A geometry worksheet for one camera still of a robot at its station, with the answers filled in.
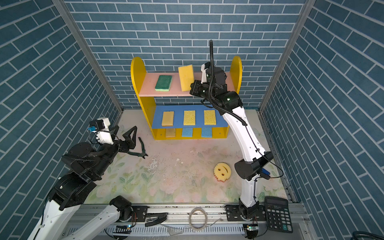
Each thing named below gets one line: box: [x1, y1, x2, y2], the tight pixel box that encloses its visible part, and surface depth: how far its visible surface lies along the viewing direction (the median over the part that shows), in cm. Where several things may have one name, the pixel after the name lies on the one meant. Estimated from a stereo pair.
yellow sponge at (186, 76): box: [178, 64, 195, 92], surface depth 70 cm
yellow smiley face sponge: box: [213, 162, 232, 182], surface depth 87 cm
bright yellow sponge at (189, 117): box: [183, 110, 196, 126], surface depth 97 cm
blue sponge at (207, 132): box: [202, 127, 212, 138], surface depth 105 cm
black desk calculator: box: [264, 196, 293, 234], surface depth 74 cm
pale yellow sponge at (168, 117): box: [161, 111, 175, 127], surface depth 96 cm
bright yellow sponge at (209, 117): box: [204, 109, 217, 125], surface depth 98 cm
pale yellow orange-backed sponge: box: [165, 128, 176, 138], surface depth 105 cm
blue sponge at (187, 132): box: [182, 127, 193, 138], surface depth 107 cm
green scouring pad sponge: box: [155, 75, 173, 92], surface depth 77 cm
